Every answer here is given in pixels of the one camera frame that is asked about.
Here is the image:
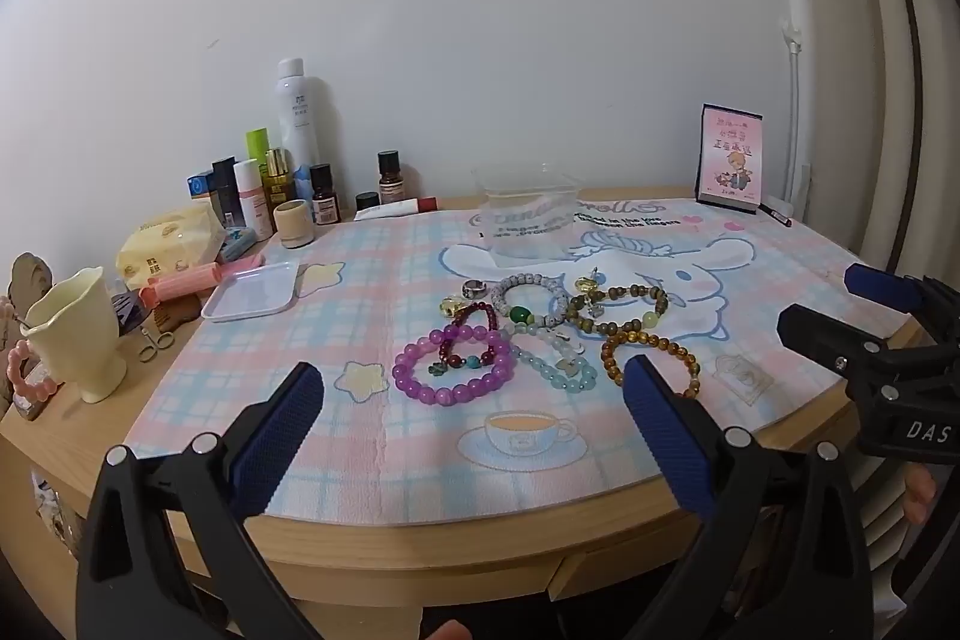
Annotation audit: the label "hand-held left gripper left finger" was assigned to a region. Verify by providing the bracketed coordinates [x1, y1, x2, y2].
[75, 361, 325, 640]

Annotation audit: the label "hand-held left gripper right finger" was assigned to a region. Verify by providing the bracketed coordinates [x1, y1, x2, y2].
[621, 353, 875, 640]

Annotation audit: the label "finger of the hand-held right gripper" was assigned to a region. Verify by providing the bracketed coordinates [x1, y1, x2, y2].
[844, 263, 960, 341]
[776, 304, 908, 401]

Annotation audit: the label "amber bead bracelet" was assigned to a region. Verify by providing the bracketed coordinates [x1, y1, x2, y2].
[600, 331, 703, 400]

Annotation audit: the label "light blue bead bracelet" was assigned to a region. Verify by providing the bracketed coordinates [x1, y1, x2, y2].
[508, 321, 599, 395]

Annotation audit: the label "brown wooden bead bracelet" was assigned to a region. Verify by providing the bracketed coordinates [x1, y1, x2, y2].
[566, 281, 671, 336]

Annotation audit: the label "purple bead bracelet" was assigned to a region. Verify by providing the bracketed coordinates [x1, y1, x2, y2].
[392, 323, 515, 409]

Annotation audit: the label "grey bead bracelet green stone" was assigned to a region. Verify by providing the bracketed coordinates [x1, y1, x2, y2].
[491, 272, 575, 332]

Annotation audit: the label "dark red bead bracelet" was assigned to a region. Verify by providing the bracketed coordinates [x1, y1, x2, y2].
[448, 302, 502, 372]

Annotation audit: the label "clear plastic container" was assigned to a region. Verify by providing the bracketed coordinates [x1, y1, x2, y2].
[472, 162, 583, 268]

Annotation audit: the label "person's right hand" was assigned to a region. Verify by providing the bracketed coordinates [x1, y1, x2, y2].
[902, 464, 938, 525]

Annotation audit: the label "pink blue plaid desk mat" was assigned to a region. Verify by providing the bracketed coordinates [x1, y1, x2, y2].
[124, 186, 923, 525]

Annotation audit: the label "white rectangular tray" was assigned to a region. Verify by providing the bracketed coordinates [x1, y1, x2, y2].
[201, 260, 301, 323]

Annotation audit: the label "small metal scissors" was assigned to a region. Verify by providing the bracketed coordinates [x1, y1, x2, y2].
[136, 317, 178, 363]

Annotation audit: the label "brown wooden comb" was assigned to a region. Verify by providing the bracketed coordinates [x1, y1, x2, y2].
[152, 293, 204, 330]

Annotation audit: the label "pink tube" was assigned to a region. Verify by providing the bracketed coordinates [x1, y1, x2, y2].
[139, 260, 264, 310]

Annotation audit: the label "blue pack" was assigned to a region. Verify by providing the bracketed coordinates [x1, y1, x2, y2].
[217, 227, 257, 263]

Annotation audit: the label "pink desk calendar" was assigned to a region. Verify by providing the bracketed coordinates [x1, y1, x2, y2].
[695, 103, 765, 214]

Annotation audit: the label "small beige cup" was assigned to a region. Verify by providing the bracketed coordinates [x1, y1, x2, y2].
[273, 199, 315, 250]

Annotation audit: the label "yellow tissue pack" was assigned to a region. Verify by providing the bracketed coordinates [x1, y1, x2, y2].
[115, 203, 227, 290]

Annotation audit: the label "white pink bottle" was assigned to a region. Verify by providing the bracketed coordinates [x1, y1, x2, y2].
[233, 158, 275, 241]

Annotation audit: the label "cream wavy cup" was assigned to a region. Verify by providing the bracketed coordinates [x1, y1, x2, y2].
[21, 267, 129, 404]

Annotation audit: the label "dark essential oil bottle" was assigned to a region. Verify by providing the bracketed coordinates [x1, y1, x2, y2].
[309, 163, 339, 227]
[376, 150, 408, 207]

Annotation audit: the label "gold serum bottle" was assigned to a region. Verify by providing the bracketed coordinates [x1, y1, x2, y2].
[262, 147, 298, 215]

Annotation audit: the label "white tube red cap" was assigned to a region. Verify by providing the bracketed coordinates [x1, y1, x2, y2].
[353, 197, 439, 223]

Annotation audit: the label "blue box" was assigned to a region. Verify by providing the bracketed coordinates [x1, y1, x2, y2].
[187, 169, 219, 208]

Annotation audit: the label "green capped bottle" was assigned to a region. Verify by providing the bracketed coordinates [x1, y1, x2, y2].
[245, 128, 272, 178]

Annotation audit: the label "tall white spray bottle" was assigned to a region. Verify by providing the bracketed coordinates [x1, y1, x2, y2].
[277, 57, 323, 200]

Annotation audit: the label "white wall pipe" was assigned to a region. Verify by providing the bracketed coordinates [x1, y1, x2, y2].
[778, 16, 809, 208]

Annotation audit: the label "pink bead ring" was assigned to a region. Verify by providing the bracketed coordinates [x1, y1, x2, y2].
[5, 340, 62, 398]

